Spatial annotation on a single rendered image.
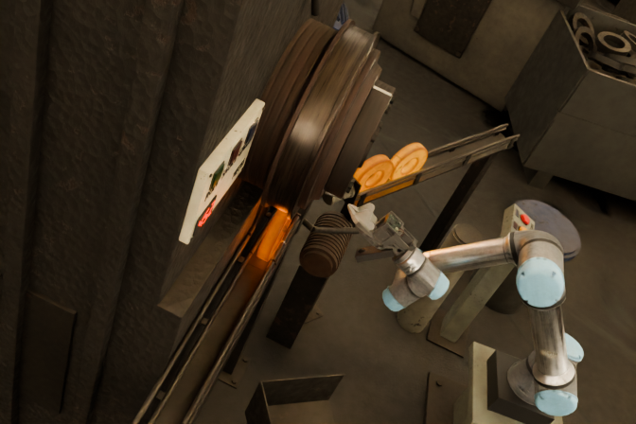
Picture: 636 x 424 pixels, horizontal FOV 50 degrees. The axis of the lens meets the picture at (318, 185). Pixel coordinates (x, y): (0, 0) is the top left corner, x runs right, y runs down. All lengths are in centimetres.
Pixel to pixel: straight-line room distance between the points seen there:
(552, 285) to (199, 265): 90
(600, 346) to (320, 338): 132
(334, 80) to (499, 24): 289
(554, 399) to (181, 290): 115
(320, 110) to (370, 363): 144
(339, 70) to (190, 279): 53
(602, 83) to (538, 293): 191
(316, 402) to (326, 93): 75
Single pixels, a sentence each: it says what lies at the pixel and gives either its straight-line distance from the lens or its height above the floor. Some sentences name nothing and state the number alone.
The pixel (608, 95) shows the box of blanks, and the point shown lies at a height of 65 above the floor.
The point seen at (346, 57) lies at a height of 133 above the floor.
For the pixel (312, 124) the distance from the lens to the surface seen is 137.
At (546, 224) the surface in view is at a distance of 294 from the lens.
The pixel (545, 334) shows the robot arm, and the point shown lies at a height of 74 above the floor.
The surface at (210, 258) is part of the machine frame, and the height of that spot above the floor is 87.
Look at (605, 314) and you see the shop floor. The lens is 350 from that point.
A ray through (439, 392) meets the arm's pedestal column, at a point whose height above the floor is 2.
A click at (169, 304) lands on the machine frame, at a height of 87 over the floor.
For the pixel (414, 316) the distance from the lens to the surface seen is 273.
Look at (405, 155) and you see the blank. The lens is 221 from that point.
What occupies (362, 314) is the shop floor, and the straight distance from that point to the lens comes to 275.
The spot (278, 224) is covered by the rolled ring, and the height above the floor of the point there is 82.
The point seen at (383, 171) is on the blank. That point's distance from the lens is 219.
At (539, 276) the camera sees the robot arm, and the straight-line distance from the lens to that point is 185.
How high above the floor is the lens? 200
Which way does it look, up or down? 39 degrees down
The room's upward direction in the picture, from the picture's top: 24 degrees clockwise
